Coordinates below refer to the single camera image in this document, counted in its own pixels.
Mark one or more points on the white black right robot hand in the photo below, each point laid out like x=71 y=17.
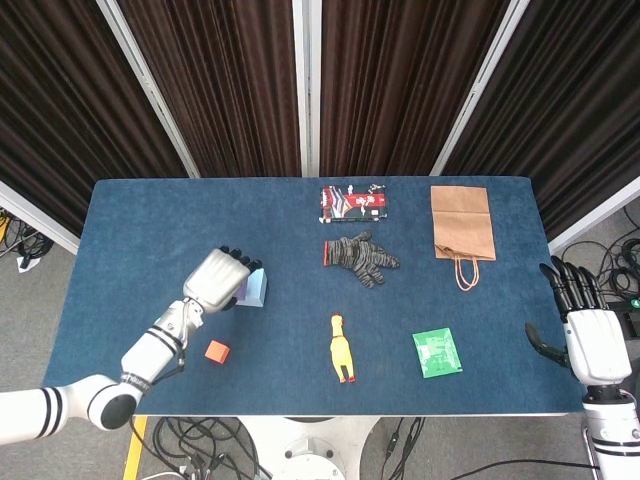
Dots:
x=597 y=345

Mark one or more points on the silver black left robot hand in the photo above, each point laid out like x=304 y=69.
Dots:
x=215 y=277

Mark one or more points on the small orange cube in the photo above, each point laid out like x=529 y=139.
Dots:
x=218 y=352

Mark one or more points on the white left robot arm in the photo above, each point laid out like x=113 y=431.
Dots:
x=150 y=352

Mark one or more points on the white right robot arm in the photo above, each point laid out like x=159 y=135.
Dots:
x=612 y=430

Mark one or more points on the large light blue cube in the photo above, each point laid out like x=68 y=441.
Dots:
x=258 y=282

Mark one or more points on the black box with green light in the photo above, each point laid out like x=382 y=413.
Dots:
x=627 y=310

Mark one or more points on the blue table cloth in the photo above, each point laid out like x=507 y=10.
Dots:
x=280 y=225

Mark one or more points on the grey striped knit glove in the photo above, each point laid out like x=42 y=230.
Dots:
x=355 y=255

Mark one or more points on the yellow rubber chicken toy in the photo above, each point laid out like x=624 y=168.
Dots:
x=342 y=350

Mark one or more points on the red black printed box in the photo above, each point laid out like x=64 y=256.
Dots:
x=355 y=202

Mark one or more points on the green foil packet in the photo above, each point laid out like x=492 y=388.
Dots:
x=436 y=352

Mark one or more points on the brown paper bag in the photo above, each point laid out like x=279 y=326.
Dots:
x=462 y=225

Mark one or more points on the dark brown curtain panel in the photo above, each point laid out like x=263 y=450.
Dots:
x=575 y=110
x=400 y=90
x=60 y=100
x=225 y=90

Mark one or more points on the yellow floor tape strip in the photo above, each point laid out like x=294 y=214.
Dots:
x=134 y=450

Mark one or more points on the white partition frame rail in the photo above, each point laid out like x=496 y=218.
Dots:
x=40 y=217
x=595 y=215

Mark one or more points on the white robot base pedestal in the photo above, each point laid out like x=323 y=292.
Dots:
x=310 y=450

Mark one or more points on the white partition frame post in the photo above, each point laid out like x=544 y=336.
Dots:
x=480 y=85
x=306 y=90
x=150 y=90

